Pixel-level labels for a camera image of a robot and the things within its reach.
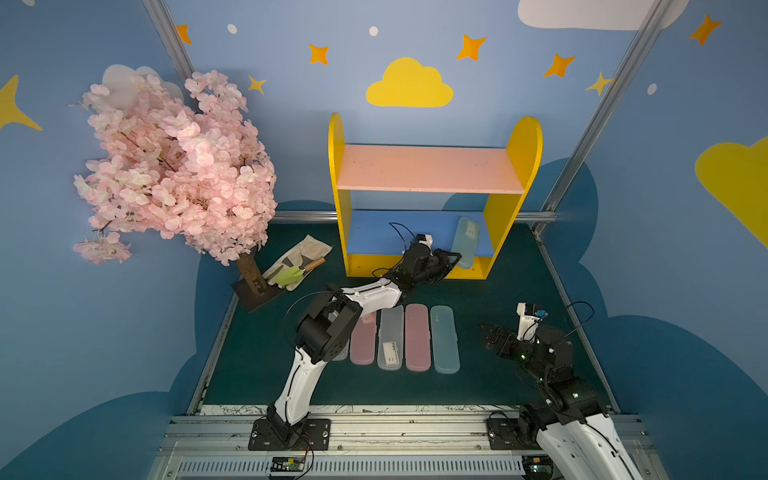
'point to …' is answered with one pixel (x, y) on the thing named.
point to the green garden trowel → (290, 274)
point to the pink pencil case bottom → (417, 337)
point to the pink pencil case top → (362, 348)
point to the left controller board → (287, 463)
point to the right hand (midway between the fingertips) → (497, 324)
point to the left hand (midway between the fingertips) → (464, 251)
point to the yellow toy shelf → (387, 195)
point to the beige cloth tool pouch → (310, 250)
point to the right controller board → (537, 467)
